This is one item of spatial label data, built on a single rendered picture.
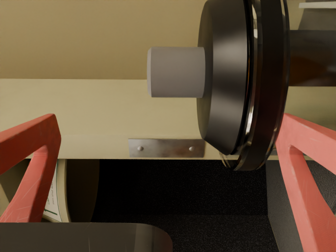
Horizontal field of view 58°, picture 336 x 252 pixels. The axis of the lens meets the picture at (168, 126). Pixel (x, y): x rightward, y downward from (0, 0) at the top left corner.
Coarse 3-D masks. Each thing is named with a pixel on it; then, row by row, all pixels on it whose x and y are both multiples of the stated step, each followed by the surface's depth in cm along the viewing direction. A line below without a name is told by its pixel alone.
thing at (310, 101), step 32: (256, 0) 12; (288, 0) 13; (320, 0) 13; (256, 32) 12; (288, 32) 12; (320, 32) 12; (256, 64) 12; (288, 64) 12; (320, 64) 12; (256, 96) 12; (288, 96) 13; (320, 96) 13; (224, 160) 18
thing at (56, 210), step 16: (64, 160) 35; (80, 160) 51; (96, 160) 52; (64, 176) 35; (80, 176) 50; (96, 176) 52; (64, 192) 35; (80, 192) 49; (96, 192) 50; (48, 208) 37; (64, 208) 36; (80, 208) 47
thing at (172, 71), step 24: (216, 0) 14; (240, 0) 13; (216, 24) 13; (240, 24) 13; (168, 48) 16; (192, 48) 16; (216, 48) 13; (240, 48) 12; (168, 72) 16; (192, 72) 16; (216, 72) 13; (240, 72) 13; (168, 96) 17; (192, 96) 17; (216, 96) 13; (240, 96) 13; (216, 120) 14; (240, 120) 13; (216, 144) 16
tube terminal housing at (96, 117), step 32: (0, 96) 33; (32, 96) 33; (64, 96) 33; (96, 96) 33; (128, 96) 33; (0, 128) 28; (64, 128) 28; (96, 128) 28; (128, 128) 28; (160, 128) 28; (192, 128) 28; (0, 192) 32
